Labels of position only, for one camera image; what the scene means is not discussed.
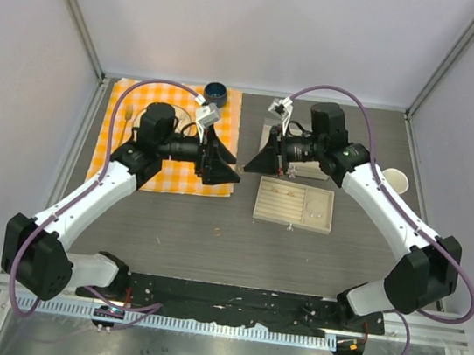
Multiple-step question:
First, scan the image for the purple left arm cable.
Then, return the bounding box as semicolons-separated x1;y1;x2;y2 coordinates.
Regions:
4;61;202;338

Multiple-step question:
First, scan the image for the dark blue ceramic mug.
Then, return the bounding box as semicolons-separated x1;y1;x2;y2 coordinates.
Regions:
203;81;228;109

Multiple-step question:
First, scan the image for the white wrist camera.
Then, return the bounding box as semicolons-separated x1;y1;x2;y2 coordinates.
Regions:
194;94;221;143
268;96;293;136

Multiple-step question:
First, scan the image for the beige jewelry box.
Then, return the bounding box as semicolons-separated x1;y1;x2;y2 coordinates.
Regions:
259;118;329;181

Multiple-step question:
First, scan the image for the beige jewelry drawer tray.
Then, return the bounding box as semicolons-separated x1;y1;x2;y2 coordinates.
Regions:
253;176;335;235

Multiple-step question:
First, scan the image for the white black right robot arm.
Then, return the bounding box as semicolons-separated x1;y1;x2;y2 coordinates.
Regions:
245;98;462;325

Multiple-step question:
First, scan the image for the gold fork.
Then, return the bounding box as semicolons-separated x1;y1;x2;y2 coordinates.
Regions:
119;103;135;143

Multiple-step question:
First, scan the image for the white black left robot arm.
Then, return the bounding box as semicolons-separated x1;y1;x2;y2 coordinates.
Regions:
1;102;240;301

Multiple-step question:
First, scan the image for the yellow white checkered cloth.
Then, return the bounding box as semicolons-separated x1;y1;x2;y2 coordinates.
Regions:
85;78;242;198

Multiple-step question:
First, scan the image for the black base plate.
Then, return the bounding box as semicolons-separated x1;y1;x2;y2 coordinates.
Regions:
97;273;385;337

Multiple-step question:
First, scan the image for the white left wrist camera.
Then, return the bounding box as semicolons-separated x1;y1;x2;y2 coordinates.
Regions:
194;94;221;143

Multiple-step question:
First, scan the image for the bird pattern ceramic plate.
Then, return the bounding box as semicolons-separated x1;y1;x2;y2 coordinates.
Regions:
132;105;192;133

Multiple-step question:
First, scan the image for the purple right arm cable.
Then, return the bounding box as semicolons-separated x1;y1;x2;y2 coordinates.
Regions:
254;80;474;355

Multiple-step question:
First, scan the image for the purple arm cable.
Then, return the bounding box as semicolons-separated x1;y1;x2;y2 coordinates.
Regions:
4;61;202;338
254;80;474;355

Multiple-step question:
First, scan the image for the pink ceramic mug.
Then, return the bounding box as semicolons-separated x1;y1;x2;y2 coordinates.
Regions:
382;168;410;195

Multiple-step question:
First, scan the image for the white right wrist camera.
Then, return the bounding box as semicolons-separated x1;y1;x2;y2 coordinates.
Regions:
268;96;293;136

